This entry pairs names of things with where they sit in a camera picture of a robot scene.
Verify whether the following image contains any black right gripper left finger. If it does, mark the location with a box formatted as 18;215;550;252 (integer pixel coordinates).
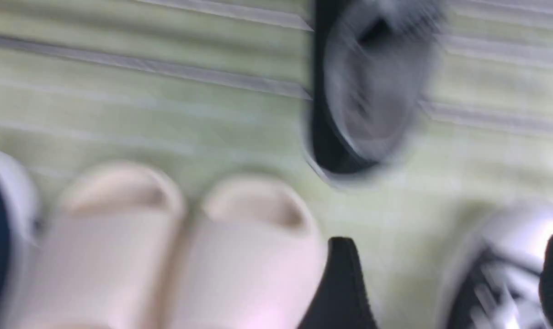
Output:
299;237;378;329

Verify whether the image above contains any black canvas sneaker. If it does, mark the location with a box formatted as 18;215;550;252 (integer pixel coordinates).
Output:
305;0;445;185
436;203;553;329

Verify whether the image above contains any navy slip-on shoe right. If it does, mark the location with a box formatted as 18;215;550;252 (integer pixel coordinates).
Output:
0;151;41;329

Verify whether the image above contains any silver metal shoe rack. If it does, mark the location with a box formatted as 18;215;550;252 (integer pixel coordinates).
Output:
0;0;553;136

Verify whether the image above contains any cream slide slipper right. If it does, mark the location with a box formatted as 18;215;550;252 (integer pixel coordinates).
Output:
166;174;328;329

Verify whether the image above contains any cream slide slipper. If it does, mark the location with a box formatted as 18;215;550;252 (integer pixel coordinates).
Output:
0;162;187;329
166;174;328;329

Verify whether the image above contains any cream slide slipper left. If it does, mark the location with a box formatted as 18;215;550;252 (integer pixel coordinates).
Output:
0;162;187;329

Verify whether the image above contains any green checkered tablecloth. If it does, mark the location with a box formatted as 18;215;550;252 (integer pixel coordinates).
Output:
0;0;553;329

